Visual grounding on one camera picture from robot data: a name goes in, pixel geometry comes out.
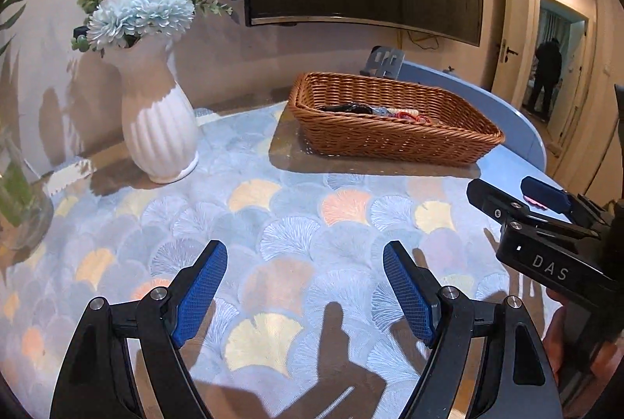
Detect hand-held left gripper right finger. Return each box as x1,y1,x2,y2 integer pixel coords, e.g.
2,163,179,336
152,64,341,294
383,241,569,419

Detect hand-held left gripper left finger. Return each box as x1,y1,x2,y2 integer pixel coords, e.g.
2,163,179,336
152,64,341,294
49,240,229,419

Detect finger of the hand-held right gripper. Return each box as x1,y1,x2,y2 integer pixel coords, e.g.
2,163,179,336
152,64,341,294
520,175,605,232
466,178,601,240

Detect brown wicker basket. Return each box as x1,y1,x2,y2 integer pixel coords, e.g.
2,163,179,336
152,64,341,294
287,71,505,166

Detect items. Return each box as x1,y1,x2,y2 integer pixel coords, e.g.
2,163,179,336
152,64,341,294
392,108,434,124

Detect person's right hand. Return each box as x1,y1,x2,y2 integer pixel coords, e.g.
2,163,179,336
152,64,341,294
540,286,624,383

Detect blue chair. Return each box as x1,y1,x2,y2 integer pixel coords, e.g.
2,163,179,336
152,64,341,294
396,60,546,171

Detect white door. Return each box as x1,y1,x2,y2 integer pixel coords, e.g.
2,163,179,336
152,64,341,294
560,10,598,147
487,0,532,108

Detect white ribbed vase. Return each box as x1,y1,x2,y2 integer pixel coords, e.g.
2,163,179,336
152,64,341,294
120,40,200,184

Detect grey curtain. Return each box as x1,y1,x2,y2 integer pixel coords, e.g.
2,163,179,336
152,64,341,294
541,7,573,44

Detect grey laptop stand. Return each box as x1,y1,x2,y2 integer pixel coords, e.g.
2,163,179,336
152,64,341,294
360,46,406,79

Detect clear glass vase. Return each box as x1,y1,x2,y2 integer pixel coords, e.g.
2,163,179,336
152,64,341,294
0,127,55,251

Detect yellow cable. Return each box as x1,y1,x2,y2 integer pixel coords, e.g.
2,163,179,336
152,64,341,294
399,28,442,54

